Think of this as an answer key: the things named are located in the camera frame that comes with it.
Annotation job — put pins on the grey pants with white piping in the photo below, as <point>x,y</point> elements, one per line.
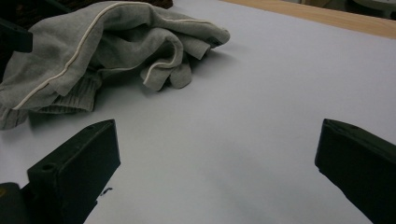
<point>93,40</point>

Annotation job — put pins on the wooden table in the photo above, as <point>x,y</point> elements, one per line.
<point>342,23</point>

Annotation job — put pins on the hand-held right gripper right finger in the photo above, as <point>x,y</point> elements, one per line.
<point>361,168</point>

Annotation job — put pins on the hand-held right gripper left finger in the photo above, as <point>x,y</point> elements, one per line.
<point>77,168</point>

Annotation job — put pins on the white table cover sheet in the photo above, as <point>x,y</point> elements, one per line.
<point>249,109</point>

